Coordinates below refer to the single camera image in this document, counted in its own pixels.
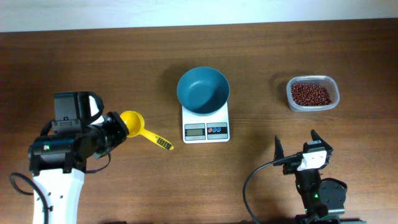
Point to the yellow plastic measuring scoop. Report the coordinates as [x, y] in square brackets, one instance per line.
[136, 126]

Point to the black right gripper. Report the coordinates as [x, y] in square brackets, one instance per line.
[290, 163]

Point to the clear plastic container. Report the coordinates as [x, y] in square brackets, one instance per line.
[321, 80]

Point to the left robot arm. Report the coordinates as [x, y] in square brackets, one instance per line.
[58, 156]

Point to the red beans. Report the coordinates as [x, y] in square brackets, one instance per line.
[310, 95]

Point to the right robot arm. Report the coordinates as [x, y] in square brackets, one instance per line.
[323, 199]

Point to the teal blue bowl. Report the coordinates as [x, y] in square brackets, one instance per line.
[203, 90]

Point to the white digital kitchen scale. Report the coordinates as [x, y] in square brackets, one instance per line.
[209, 128]

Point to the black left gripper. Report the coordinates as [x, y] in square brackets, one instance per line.
[117, 129]

